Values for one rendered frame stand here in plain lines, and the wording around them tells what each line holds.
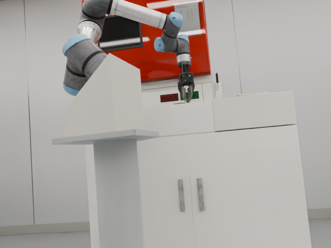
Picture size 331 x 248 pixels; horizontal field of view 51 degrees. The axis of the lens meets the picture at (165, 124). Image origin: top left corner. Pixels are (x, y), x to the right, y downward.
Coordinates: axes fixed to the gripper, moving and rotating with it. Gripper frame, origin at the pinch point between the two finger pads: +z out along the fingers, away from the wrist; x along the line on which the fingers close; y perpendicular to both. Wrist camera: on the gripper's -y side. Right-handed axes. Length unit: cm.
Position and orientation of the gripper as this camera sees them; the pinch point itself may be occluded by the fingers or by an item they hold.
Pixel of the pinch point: (187, 101)
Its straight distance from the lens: 186.1
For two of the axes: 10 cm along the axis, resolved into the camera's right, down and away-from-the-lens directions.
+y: 0.1, -1.0, -9.9
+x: 10.0, -0.9, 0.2
